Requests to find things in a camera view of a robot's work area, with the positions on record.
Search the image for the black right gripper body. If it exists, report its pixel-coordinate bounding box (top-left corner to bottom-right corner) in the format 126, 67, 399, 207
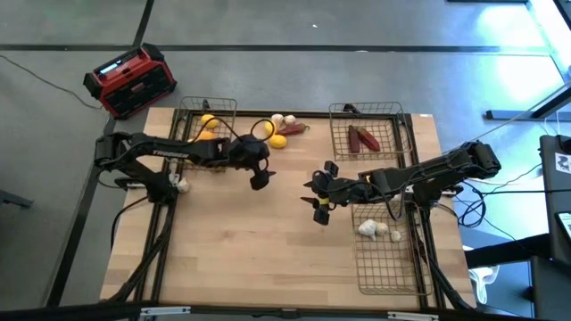
312, 160, 373, 226

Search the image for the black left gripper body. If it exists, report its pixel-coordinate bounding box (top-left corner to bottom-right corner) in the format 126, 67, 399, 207
227, 133, 272, 192

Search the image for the large white garlic bulb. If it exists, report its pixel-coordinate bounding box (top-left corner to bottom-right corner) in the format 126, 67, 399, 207
357, 218, 378, 242

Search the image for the red and black jobsite radio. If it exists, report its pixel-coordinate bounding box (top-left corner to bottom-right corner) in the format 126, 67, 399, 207
83, 43, 178, 120

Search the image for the black metal bar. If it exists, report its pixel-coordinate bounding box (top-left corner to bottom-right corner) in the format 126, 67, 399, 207
463, 234, 552, 268
484, 84, 571, 121

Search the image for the white sticker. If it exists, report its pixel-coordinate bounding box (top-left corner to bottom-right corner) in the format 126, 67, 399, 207
555, 152, 571, 175

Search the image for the grey metal foot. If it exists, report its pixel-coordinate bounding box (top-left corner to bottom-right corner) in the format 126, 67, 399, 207
0, 189, 35, 210

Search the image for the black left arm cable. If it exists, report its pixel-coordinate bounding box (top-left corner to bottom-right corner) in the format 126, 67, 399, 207
209, 115, 277, 144

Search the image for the wire mesh basket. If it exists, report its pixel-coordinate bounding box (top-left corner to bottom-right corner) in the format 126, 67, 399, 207
171, 96, 238, 173
351, 202, 436, 296
328, 101, 414, 162

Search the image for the black table frame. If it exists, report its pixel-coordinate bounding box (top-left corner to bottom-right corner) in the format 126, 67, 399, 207
149, 108, 450, 313

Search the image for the silver metal bracket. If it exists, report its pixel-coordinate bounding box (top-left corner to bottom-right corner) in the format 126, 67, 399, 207
386, 311, 441, 321
140, 306, 192, 317

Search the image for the white cable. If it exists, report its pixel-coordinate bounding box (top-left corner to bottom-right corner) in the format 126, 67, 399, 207
459, 162, 543, 186

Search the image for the white cord bundle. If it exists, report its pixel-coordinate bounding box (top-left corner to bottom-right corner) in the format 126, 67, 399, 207
463, 243, 501, 305

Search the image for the grey floor cable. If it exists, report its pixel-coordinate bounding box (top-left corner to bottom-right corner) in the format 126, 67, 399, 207
0, 53, 104, 111

